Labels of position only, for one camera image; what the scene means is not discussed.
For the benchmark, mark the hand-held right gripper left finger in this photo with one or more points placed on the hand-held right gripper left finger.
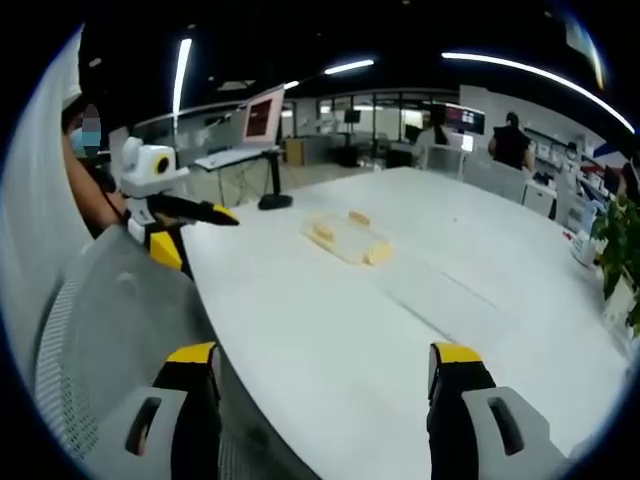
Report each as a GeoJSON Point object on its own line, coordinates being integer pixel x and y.
{"type": "Point", "coordinates": [165, 435]}

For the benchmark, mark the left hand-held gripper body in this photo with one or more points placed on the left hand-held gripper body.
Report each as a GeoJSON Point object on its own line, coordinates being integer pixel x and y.
{"type": "Point", "coordinates": [150, 177]}

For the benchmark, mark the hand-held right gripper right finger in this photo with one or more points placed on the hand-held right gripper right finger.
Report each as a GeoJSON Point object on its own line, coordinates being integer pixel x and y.
{"type": "Point", "coordinates": [480, 430]}

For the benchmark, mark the yellow bread piece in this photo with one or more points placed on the yellow bread piece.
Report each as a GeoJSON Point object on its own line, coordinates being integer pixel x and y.
{"type": "Point", "coordinates": [323, 231]}
{"type": "Point", "coordinates": [359, 218]}
{"type": "Point", "coordinates": [377, 252]}

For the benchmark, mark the yellow bread piece top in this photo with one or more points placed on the yellow bread piece top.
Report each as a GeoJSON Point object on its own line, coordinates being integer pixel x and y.
{"type": "Point", "coordinates": [359, 218]}

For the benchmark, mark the white background desk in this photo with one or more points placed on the white background desk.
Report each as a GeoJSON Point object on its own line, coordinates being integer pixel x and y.
{"type": "Point", "coordinates": [230, 157]}

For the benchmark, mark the black monitor stand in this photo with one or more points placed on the black monitor stand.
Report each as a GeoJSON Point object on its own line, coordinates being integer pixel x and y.
{"type": "Point", "coordinates": [275, 200]}

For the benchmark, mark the grey mesh office chair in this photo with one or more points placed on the grey mesh office chair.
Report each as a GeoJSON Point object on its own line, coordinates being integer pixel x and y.
{"type": "Point", "coordinates": [115, 310]}

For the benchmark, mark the yellow cardboard box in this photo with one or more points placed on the yellow cardboard box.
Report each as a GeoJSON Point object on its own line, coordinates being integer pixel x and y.
{"type": "Point", "coordinates": [295, 151]}

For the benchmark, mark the monitor with pink screen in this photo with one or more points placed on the monitor with pink screen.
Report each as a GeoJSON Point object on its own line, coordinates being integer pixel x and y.
{"type": "Point", "coordinates": [262, 117]}

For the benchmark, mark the person's white shirt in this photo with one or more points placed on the person's white shirt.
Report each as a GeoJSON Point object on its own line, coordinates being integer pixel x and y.
{"type": "Point", "coordinates": [35, 200]}

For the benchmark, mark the clear plastic tray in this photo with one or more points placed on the clear plastic tray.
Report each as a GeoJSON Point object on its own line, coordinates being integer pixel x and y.
{"type": "Point", "coordinates": [345, 240]}

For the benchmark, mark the small black monitor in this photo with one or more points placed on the small black monitor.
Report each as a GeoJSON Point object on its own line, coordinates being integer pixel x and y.
{"type": "Point", "coordinates": [351, 116]}

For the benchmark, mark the short ceiling light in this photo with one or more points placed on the short ceiling light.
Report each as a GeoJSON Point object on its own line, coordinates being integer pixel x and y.
{"type": "Point", "coordinates": [348, 66]}

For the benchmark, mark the green potted plant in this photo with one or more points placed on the green potted plant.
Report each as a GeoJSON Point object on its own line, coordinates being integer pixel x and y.
{"type": "Point", "coordinates": [617, 240]}

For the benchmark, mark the grey chair back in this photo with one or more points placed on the grey chair back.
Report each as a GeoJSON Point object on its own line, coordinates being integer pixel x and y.
{"type": "Point", "coordinates": [495, 181]}
{"type": "Point", "coordinates": [444, 161]}

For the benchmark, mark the curved long ceiling light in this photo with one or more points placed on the curved long ceiling light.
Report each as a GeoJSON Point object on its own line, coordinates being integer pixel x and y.
{"type": "Point", "coordinates": [540, 75]}

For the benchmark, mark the wall screen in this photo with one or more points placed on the wall screen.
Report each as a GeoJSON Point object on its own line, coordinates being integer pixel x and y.
{"type": "Point", "coordinates": [465, 120]}

